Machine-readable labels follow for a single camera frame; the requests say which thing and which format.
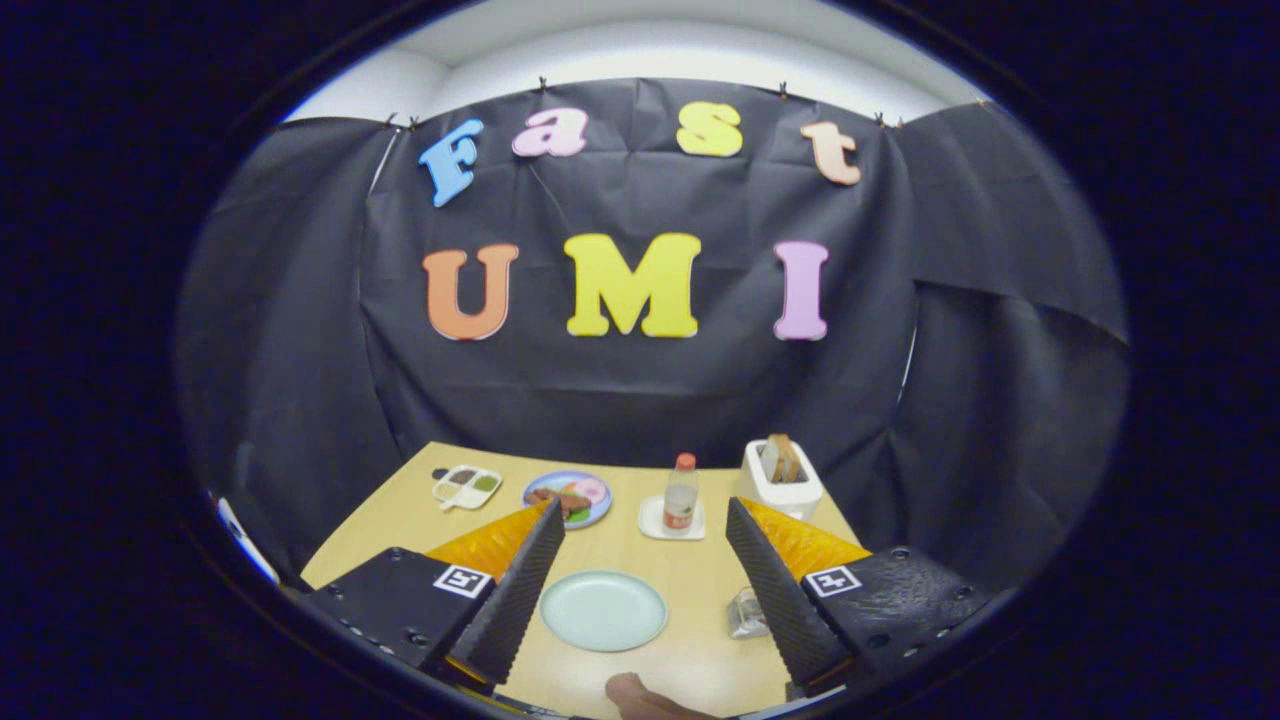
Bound white square coaster tray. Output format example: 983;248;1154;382
638;495;707;542

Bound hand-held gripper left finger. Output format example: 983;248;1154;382
298;498;567;691

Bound light green plate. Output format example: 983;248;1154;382
539;570;669;654

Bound metal wire basket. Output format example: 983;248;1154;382
727;586;771;641

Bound white toaster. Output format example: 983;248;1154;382
738;438;825;521

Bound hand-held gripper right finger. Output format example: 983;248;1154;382
725;497;996;693

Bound white paper sheet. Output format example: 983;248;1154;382
216;497;281;586

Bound clear water bottle red cap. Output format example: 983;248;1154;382
662;452;699;534

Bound blue plate with food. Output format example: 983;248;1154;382
522;470;614;530

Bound white divided sauce dish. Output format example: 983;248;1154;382
431;464;504;512

